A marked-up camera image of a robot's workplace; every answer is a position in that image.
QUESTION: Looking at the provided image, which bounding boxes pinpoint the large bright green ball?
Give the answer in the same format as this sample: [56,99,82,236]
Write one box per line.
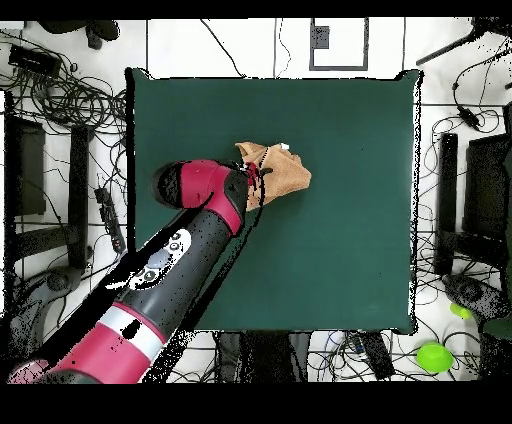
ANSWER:
[415,341,454,374]

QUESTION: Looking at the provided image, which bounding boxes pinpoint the black tripod leg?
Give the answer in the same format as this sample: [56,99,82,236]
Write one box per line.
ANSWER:
[415,17,512,67]

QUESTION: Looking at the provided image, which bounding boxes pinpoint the dark green table cloth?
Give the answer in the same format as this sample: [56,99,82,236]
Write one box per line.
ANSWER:
[124,67,423,336]

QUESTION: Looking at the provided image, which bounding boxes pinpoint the black cable tangle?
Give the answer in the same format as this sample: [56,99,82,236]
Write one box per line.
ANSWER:
[0,31,128,137]

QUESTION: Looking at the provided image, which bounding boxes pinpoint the black office chair base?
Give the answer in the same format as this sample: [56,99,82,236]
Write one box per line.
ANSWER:
[37,19,121,51]

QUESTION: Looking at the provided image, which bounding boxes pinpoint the dark grey round-headed stand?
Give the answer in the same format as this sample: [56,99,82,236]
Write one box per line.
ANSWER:
[441,273,507,325]
[7,266,84,353]

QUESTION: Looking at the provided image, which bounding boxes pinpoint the black stand frame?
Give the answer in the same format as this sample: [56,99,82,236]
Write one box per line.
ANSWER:
[215,330,312,383]

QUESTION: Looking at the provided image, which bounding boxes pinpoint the black power adapter box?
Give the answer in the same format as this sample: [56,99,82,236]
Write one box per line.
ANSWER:
[8,43,62,78]

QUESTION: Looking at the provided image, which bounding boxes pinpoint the black power strip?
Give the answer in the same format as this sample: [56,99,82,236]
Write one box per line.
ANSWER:
[94,186,126,254]

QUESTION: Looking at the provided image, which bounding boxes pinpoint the orange-tan terry towel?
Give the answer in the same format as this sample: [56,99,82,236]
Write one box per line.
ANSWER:
[234,140,313,212]

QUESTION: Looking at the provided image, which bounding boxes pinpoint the dark grey square box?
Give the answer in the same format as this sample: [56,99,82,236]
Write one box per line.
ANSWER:
[312,25,332,50]

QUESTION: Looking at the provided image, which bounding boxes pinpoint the grey rectangular frame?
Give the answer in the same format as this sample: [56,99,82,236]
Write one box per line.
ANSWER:
[308,17,370,72]

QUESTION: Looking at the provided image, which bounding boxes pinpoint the black stand beam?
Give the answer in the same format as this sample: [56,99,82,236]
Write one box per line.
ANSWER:
[434,132,460,276]
[66,124,91,270]

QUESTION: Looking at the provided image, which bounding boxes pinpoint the black rectangular box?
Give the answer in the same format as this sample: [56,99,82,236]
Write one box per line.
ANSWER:
[357,331,396,381]

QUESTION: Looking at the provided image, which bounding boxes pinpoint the small black cable adapter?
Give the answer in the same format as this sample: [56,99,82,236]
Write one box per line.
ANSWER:
[457,105,481,131]

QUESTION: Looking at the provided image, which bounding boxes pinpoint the black flat panel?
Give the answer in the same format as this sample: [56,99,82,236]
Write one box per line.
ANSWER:
[4,115,47,217]
[462,133,512,241]

